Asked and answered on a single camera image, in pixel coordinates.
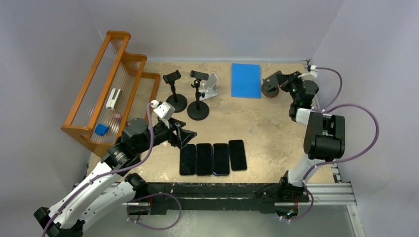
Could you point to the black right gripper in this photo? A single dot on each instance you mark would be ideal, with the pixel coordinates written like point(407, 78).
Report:
point(284, 80)

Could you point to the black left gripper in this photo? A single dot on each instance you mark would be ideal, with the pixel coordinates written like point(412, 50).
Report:
point(183, 135)

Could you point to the black phone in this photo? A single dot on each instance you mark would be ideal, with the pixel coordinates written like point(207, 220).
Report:
point(237, 155)
point(220, 159)
point(203, 159)

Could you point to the black smartphone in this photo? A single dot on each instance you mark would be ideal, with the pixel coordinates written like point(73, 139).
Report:
point(187, 159)

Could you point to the black tall phone stand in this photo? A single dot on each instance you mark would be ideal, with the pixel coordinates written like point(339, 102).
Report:
point(198, 110)

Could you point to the black round-base phone stand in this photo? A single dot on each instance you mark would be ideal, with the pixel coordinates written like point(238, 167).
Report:
point(178, 101)

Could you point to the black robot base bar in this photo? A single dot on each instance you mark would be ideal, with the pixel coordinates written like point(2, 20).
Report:
point(266, 198)

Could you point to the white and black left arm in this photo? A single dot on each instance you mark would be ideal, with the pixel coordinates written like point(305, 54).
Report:
point(109, 184)

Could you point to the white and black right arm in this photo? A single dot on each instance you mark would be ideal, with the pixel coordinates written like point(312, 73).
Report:
point(324, 138)

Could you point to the white folding phone stand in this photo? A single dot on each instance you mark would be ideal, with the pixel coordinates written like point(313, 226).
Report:
point(209, 87)

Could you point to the blue rectangular mat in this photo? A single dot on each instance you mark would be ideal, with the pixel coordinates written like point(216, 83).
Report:
point(246, 81)

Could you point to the white device on rack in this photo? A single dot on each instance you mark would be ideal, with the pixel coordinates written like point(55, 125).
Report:
point(113, 99)

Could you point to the blue object on rack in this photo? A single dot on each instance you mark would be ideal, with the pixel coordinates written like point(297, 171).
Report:
point(101, 129)

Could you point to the orange wooden rack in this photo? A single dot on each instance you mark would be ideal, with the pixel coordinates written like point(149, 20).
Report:
point(113, 67)

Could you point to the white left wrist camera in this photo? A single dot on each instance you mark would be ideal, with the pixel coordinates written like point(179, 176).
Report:
point(163, 110)

